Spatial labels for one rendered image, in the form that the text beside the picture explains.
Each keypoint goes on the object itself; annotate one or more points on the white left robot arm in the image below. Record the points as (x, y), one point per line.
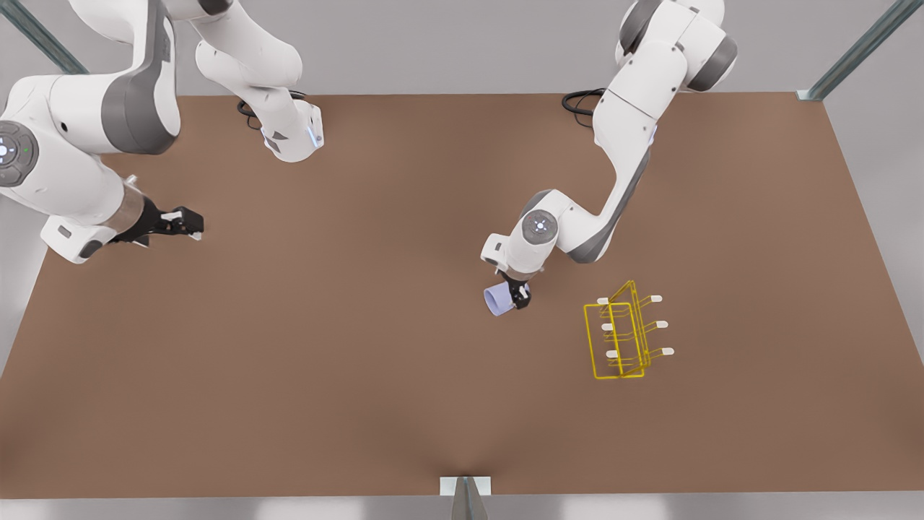
(635, 123)

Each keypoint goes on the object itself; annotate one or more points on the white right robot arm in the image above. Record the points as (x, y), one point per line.
(65, 123)

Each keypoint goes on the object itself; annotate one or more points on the silver frame post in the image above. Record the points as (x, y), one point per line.
(859, 50)
(466, 498)
(40, 36)

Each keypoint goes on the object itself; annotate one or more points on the lavender cup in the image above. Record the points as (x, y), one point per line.
(498, 299)

